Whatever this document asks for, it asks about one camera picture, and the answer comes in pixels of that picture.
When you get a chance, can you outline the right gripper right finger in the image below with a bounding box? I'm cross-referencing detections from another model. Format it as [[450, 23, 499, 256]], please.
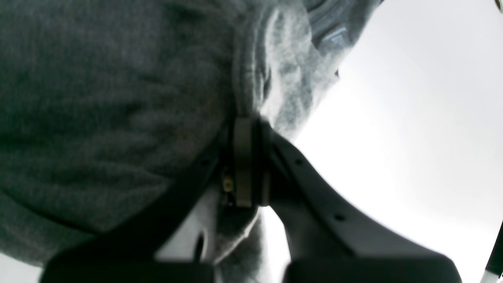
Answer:
[[259, 120, 461, 283]]

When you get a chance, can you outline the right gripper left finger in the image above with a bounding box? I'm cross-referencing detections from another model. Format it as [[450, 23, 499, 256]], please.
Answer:
[[40, 122, 233, 283]]

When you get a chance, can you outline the grey t-shirt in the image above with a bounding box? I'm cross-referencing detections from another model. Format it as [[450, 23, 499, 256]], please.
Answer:
[[0, 0, 381, 266]]

